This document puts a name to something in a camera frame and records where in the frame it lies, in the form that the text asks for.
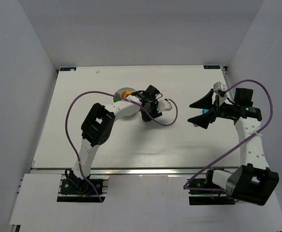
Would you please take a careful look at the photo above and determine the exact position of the orange 2x4 lego brick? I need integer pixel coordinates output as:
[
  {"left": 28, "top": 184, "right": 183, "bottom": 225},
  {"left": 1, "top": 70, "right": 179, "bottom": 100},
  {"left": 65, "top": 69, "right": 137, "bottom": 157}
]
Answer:
[{"left": 120, "top": 90, "right": 133, "bottom": 99}]

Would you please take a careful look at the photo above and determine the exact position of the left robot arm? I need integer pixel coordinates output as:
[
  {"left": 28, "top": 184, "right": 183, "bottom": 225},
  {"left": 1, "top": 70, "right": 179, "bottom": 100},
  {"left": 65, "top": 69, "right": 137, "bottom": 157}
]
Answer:
[{"left": 72, "top": 85, "right": 162, "bottom": 179}]

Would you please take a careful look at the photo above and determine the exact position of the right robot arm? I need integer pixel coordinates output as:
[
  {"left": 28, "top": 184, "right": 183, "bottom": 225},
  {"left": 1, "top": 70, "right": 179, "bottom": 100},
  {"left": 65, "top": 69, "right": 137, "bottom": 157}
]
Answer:
[{"left": 188, "top": 88, "right": 279, "bottom": 206}]

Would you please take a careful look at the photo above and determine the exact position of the white round divided container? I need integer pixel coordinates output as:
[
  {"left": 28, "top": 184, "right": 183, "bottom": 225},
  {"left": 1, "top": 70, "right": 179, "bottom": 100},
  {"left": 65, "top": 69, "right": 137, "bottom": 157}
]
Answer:
[{"left": 113, "top": 87, "right": 143, "bottom": 119}]

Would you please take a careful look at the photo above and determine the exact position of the right blue table label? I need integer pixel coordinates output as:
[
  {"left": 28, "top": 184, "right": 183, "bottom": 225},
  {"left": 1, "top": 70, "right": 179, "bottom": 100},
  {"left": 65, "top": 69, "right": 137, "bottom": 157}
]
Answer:
[{"left": 203, "top": 65, "right": 220, "bottom": 70}]

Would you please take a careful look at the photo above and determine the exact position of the blue table label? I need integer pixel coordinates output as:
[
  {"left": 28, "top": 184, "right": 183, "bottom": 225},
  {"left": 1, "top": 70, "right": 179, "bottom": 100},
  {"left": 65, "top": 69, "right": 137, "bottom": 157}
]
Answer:
[
  {"left": 203, "top": 65, "right": 220, "bottom": 70},
  {"left": 59, "top": 67, "right": 76, "bottom": 72}
]

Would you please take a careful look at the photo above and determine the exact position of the left blue table label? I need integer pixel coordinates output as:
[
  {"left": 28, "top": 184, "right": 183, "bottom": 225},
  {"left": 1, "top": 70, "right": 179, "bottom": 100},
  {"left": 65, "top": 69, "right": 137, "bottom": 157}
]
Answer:
[{"left": 59, "top": 67, "right": 76, "bottom": 72}]

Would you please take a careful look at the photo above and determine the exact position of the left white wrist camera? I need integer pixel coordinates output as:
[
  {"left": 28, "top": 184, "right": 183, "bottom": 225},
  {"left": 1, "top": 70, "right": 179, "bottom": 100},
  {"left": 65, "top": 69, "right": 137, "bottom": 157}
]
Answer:
[{"left": 157, "top": 99, "right": 172, "bottom": 113}]

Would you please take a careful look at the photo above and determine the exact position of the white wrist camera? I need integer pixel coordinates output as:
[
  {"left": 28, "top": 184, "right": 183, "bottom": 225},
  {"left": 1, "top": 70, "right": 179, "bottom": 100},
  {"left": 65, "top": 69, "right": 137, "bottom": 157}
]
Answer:
[
  {"left": 213, "top": 82, "right": 228, "bottom": 107},
  {"left": 157, "top": 99, "right": 172, "bottom": 113}
]

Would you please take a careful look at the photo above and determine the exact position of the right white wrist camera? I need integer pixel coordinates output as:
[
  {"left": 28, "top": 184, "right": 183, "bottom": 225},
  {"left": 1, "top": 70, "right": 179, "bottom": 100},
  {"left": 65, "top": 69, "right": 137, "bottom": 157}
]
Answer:
[{"left": 213, "top": 82, "right": 228, "bottom": 107}]

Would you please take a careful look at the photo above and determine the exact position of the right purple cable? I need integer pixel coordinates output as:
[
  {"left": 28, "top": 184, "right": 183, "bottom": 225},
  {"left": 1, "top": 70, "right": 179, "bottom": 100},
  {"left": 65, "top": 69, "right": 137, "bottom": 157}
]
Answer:
[{"left": 183, "top": 79, "right": 274, "bottom": 190}]

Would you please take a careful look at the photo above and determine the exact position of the aluminium table rail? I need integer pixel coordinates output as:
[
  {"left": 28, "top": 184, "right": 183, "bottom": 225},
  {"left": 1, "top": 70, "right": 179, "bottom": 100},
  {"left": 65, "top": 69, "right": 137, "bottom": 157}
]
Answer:
[{"left": 30, "top": 166, "right": 261, "bottom": 176}]

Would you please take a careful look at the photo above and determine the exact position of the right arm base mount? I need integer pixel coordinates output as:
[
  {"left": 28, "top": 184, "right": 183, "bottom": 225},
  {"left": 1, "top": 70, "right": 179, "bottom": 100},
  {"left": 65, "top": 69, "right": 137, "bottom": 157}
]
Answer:
[{"left": 184, "top": 178, "right": 237, "bottom": 206}]

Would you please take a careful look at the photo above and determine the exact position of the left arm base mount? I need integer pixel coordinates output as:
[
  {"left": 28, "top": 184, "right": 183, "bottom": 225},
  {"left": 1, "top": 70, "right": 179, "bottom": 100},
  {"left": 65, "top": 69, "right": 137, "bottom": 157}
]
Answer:
[{"left": 57, "top": 178, "right": 108, "bottom": 203}]

